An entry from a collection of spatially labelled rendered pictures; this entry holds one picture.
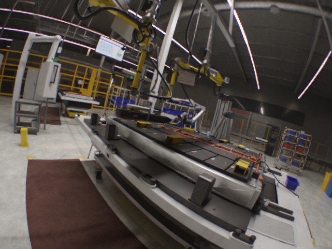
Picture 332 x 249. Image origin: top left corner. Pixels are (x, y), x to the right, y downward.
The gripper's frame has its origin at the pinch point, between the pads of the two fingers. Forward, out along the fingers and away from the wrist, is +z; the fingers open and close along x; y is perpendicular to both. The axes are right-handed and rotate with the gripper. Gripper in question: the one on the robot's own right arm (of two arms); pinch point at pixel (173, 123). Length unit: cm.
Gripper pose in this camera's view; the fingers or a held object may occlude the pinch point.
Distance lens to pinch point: 225.6
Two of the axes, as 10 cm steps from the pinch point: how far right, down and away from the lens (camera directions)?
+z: -6.7, 5.0, -5.5
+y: 1.8, 8.3, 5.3
